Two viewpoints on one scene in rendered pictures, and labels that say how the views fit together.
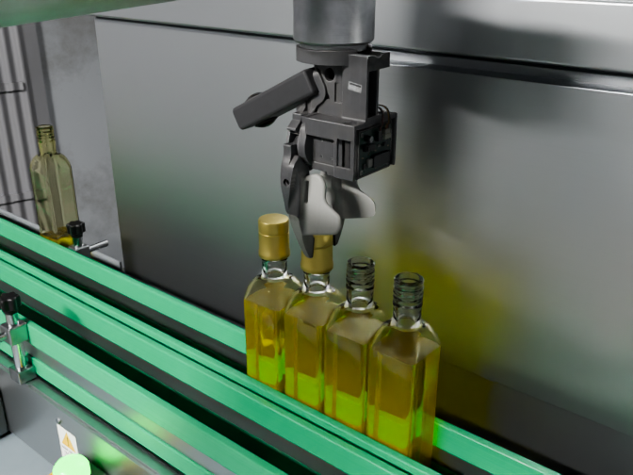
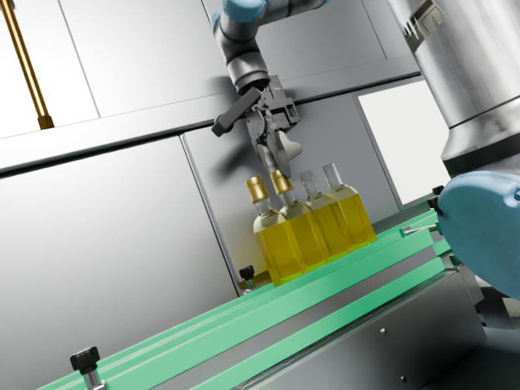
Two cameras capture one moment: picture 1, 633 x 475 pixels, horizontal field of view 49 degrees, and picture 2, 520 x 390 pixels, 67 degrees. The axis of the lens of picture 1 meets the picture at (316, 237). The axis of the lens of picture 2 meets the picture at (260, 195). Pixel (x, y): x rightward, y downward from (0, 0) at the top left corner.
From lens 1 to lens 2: 0.89 m
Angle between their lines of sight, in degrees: 68
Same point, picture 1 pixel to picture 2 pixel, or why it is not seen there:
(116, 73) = not seen: outside the picture
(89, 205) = not seen: outside the picture
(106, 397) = (242, 350)
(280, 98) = (245, 103)
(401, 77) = (242, 124)
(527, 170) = (307, 138)
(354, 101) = (278, 94)
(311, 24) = (256, 61)
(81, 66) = not seen: outside the picture
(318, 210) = (289, 145)
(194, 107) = (83, 214)
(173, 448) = (319, 319)
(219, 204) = (129, 275)
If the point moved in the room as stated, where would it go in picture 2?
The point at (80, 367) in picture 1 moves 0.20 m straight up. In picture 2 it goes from (205, 347) to (154, 205)
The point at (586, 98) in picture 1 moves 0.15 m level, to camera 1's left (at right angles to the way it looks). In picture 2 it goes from (311, 105) to (289, 97)
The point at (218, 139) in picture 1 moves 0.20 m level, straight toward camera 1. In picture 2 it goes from (114, 226) to (199, 189)
